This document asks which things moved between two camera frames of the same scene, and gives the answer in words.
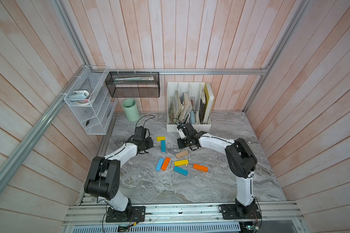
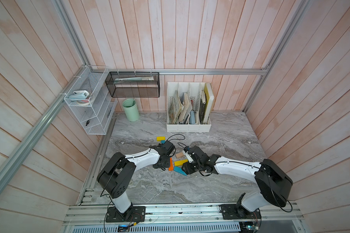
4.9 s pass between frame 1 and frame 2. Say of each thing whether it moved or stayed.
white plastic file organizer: stayed
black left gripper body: moved
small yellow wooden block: stayed
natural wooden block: stayed
